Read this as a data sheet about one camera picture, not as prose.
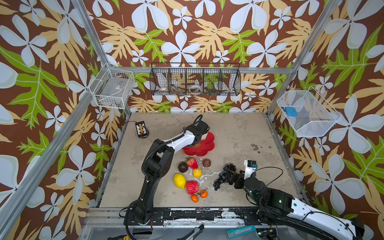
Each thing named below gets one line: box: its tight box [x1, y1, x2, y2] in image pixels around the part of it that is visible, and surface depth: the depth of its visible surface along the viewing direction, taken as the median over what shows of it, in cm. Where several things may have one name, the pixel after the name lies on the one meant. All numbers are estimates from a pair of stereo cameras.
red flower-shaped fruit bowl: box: [183, 132, 215, 157], surface depth 103 cm
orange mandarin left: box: [191, 194, 199, 203], surface depth 80 cm
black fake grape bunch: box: [213, 163, 237, 191], surface depth 86 cm
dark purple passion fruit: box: [178, 161, 189, 173], surface depth 89 cm
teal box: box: [226, 225, 256, 239], surface depth 72 cm
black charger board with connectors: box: [135, 121, 148, 138], surface depth 110 cm
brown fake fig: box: [202, 158, 212, 168], surface depth 92 cm
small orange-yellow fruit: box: [192, 168, 203, 178], surface depth 87 cm
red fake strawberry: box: [186, 156, 198, 169], surface depth 91 cm
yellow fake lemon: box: [173, 173, 187, 189], surface depth 84 cm
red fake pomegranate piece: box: [186, 181, 200, 195], surface depth 80 cm
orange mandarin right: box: [200, 189, 208, 199], surface depth 82 cm
